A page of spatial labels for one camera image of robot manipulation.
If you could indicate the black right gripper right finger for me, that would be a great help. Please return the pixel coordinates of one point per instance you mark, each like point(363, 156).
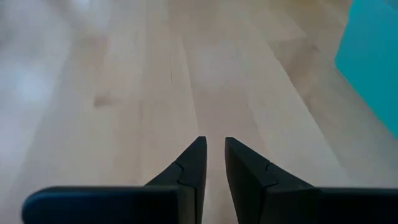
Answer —
point(295, 205)

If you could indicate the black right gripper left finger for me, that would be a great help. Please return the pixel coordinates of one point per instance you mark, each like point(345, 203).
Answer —
point(124, 205)

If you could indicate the teal translucent plastic bin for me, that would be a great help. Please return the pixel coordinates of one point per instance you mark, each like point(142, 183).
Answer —
point(373, 62)

